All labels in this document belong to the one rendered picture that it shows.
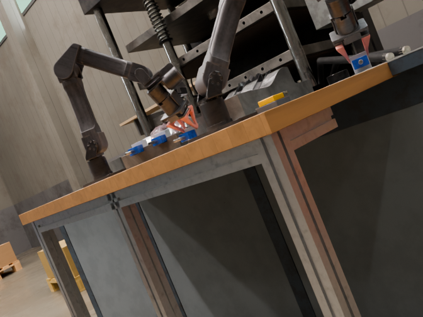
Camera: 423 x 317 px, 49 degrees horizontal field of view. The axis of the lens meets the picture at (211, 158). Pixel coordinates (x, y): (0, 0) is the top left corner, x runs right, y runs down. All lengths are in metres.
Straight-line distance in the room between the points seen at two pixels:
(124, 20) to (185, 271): 5.05
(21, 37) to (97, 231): 6.70
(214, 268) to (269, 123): 1.12
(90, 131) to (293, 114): 0.88
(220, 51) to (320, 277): 0.58
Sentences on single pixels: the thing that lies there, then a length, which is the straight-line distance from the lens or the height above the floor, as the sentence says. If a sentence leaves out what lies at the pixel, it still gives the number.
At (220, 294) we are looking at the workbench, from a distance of 1.89.
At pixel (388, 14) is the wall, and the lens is 4.41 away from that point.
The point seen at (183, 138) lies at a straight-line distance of 1.57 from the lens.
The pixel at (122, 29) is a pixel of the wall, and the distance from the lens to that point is 6.71.
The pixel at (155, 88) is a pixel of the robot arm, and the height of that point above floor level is 1.01.
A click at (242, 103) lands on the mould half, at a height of 0.86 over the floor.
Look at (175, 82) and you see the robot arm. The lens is 1.54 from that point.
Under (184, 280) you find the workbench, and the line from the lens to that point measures 1.99.
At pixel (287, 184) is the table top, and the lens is 0.84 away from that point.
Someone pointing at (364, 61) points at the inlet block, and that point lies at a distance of 1.41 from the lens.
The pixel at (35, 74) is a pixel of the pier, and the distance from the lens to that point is 8.54.
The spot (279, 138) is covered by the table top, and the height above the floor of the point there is 0.74.
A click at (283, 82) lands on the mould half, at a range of 1.78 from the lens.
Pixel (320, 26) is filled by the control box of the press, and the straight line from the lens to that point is 2.32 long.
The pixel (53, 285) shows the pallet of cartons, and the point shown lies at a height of 0.06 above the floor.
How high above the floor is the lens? 0.79
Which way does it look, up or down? 2 degrees down
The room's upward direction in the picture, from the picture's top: 22 degrees counter-clockwise
